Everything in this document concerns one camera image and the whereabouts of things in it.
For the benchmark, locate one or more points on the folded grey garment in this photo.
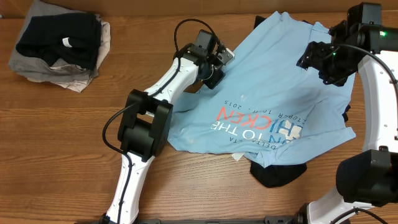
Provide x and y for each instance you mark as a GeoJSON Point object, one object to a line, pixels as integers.
{"type": "Point", "coordinates": [37, 68]}

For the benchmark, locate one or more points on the light blue printed t-shirt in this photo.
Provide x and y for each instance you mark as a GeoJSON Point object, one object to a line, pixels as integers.
{"type": "Point", "coordinates": [219, 120]}

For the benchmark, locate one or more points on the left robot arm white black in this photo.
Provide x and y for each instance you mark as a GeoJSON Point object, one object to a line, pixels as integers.
{"type": "Point", "coordinates": [146, 118]}

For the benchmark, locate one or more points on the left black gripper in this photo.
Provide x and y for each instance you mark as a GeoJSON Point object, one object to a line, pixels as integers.
{"type": "Point", "coordinates": [212, 81]}

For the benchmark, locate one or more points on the black garment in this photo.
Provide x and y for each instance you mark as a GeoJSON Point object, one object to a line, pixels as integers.
{"type": "Point", "coordinates": [276, 174]}

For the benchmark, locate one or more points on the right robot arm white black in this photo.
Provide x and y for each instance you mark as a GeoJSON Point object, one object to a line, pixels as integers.
{"type": "Point", "coordinates": [360, 44]}

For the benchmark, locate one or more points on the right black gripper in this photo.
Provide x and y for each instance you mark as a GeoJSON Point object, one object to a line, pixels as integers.
{"type": "Point", "coordinates": [313, 58]}

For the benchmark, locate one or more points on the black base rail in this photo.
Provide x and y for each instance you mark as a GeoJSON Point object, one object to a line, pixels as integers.
{"type": "Point", "coordinates": [217, 221]}

